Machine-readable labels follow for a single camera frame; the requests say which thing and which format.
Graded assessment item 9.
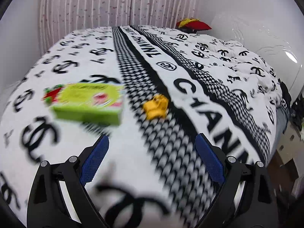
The long green cardboard box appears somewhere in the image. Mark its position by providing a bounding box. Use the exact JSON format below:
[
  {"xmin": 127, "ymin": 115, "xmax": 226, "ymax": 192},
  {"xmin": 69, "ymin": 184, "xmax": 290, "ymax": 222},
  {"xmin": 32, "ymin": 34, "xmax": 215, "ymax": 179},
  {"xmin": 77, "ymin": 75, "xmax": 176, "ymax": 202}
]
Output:
[{"xmin": 49, "ymin": 83, "xmax": 125, "ymax": 126}]

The white black logo blanket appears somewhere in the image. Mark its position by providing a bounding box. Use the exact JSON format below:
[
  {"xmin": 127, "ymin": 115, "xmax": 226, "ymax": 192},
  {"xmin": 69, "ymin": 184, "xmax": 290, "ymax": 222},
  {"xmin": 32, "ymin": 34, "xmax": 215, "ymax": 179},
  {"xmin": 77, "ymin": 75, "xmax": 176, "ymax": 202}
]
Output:
[{"xmin": 1, "ymin": 25, "xmax": 290, "ymax": 227}]

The red green toy car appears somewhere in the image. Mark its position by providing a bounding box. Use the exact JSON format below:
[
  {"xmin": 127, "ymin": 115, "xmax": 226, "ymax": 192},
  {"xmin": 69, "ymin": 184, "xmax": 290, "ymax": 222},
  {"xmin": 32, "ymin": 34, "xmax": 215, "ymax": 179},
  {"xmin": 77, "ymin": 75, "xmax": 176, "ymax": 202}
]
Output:
[{"xmin": 42, "ymin": 84, "xmax": 64, "ymax": 105}]

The yellow crumpled wrapper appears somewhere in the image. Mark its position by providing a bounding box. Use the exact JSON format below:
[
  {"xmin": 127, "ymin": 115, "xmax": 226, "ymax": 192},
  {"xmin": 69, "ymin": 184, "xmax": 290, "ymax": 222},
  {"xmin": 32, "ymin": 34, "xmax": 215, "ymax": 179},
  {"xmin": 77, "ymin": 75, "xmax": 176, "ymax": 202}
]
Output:
[{"xmin": 143, "ymin": 94, "xmax": 169, "ymax": 120}]

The white bed headboard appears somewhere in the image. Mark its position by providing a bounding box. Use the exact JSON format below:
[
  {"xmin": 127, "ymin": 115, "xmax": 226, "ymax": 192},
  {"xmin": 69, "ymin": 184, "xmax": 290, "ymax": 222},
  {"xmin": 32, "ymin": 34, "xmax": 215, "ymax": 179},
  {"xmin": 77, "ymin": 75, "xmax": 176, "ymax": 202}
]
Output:
[{"xmin": 210, "ymin": 13, "xmax": 303, "ymax": 100}]

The red yellow pillow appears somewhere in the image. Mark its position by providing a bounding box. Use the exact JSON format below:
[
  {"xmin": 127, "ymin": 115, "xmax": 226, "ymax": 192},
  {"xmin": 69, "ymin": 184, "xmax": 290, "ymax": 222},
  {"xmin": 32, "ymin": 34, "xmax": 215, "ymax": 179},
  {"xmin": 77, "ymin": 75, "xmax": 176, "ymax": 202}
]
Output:
[{"xmin": 176, "ymin": 18, "xmax": 211, "ymax": 33}]

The pink patterned curtain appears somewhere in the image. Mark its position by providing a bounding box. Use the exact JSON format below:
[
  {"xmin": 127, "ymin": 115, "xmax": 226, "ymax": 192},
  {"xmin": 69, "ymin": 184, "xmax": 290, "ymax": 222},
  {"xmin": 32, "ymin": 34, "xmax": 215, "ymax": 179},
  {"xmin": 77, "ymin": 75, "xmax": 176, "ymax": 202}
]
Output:
[{"xmin": 38, "ymin": 0, "xmax": 198, "ymax": 54}]

